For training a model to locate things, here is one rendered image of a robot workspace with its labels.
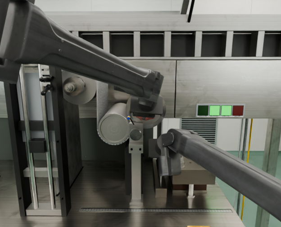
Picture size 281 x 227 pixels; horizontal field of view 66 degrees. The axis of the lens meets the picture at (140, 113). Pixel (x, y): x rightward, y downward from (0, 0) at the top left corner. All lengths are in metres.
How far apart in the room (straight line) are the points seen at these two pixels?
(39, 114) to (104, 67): 0.46
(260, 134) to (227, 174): 3.60
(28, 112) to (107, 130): 0.27
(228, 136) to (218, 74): 2.76
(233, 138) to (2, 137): 3.33
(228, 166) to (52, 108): 0.54
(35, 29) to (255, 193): 0.43
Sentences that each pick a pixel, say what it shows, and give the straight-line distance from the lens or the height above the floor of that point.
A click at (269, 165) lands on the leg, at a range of 1.61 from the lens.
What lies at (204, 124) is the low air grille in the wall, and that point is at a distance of 3.67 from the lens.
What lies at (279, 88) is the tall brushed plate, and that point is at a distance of 1.31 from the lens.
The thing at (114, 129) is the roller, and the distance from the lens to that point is 0.82.
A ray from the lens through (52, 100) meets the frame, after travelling 0.71.
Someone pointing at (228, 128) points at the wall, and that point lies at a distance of 3.83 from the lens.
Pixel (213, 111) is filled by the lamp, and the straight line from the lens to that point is 1.18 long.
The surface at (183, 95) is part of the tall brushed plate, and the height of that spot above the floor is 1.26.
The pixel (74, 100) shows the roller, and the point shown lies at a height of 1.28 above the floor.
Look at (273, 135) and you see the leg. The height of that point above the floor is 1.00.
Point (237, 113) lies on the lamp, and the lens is 1.22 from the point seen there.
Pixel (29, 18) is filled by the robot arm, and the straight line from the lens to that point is 0.26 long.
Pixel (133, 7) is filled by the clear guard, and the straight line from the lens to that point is 1.15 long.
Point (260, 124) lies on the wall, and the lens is 4.03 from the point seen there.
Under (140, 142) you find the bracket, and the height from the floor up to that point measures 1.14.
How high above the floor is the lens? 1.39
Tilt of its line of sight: 11 degrees down
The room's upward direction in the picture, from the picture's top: straight up
